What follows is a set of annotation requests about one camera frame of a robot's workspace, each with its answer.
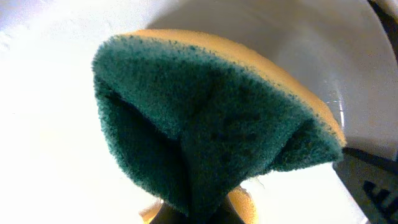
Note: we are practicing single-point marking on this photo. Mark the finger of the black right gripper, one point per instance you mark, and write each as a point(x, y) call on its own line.
point(372, 182)

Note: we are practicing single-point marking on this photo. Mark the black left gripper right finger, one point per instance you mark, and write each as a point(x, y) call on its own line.
point(226, 214)

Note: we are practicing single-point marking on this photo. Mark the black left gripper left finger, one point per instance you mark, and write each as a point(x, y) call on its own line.
point(169, 215)

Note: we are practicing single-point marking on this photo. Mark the green yellow sponge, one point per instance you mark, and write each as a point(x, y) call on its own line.
point(188, 116)

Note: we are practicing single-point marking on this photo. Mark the grey plate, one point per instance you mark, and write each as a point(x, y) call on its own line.
point(55, 165)

